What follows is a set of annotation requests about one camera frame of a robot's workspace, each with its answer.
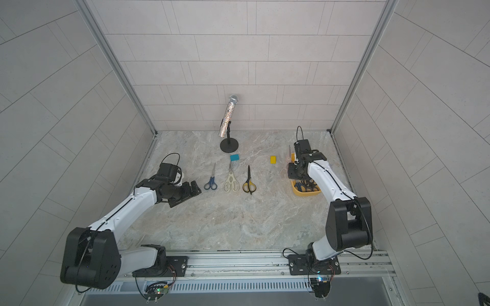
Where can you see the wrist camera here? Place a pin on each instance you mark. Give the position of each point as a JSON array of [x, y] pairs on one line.
[[171, 172], [302, 147]]

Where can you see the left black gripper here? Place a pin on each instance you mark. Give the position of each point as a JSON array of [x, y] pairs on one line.
[[189, 193]]

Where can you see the beige kitchen scissors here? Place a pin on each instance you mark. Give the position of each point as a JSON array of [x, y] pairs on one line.
[[231, 183]]

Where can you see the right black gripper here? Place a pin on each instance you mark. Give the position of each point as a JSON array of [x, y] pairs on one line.
[[291, 172]]

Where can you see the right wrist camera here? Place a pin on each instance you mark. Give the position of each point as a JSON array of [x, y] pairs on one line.
[[302, 147]]

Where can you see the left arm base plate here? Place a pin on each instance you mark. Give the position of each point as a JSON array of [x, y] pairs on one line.
[[173, 266]]

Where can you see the glitter microphone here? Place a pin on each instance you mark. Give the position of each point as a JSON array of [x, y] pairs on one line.
[[233, 99]]

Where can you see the left circuit board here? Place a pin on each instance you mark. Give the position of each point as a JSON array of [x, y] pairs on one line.
[[155, 291]]

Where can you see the aluminium rail frame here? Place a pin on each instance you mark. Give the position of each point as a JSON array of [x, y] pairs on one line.
[[273, 264]]

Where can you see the black handled scissors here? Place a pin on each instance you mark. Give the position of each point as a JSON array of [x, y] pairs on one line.
[[306, 186]]

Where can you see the black microphone stand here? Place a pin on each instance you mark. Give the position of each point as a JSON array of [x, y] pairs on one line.
[[229, 144]]

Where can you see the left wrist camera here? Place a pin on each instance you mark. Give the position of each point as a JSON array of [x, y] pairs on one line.
[[171, 172]]

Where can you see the black yellow scissors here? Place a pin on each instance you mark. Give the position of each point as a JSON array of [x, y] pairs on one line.
[[248, 186]]

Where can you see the blue handled scissors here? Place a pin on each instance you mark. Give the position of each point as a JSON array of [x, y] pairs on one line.
[[211, 183]]

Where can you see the pink kitchen scissors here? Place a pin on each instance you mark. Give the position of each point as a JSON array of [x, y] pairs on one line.
[[289, 153]]

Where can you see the right circuit board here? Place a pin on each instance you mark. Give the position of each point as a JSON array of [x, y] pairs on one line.
[[320, 286]]

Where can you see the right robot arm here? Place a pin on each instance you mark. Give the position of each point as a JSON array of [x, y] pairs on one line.
[[349, 218]]

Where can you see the circuit board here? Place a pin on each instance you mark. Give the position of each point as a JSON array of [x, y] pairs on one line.
[[155, 291], [320, 286]]

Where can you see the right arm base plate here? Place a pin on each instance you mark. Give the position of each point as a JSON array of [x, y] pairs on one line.
[[300, 264]]

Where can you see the yellow storage box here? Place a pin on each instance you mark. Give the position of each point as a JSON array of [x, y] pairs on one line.
[[300, 193]]

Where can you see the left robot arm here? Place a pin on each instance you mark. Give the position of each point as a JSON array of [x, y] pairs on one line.
[[92, 258]]

